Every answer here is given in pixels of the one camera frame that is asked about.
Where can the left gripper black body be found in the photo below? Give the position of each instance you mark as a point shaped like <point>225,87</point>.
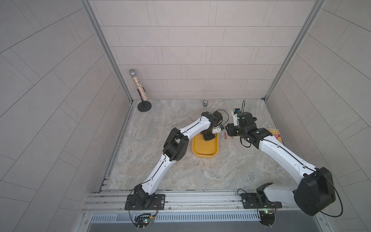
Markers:
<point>208,136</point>

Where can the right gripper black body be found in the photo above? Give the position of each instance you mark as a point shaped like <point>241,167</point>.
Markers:
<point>230,129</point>

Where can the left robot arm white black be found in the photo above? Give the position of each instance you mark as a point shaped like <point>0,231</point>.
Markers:
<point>174,149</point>

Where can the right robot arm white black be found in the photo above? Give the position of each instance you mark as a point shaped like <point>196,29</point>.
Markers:
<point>315,189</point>

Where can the yellow plastic storage tray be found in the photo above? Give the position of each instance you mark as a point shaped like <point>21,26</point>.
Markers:
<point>205,149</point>

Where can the yellow red card pack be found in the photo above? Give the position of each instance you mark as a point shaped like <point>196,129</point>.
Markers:
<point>276,134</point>

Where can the microphone on black stand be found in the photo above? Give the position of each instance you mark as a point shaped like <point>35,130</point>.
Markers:
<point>144,105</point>

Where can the right circuit board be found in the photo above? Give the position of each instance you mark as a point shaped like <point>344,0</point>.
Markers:
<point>267,218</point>

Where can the circuit board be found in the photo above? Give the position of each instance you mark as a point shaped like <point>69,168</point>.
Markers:
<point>143,220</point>
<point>267,218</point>

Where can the left circuit board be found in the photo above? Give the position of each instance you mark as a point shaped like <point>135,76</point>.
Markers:
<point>143,220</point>

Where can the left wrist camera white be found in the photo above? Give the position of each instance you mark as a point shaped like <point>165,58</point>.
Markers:
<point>217,129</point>

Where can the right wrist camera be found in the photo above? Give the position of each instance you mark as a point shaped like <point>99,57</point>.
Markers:
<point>236,111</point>

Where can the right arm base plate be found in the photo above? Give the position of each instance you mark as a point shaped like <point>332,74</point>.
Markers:
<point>250,201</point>

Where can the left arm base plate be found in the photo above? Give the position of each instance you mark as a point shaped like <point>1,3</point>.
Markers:
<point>155,201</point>

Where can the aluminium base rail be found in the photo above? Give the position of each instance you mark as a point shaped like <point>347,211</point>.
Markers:
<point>177,201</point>

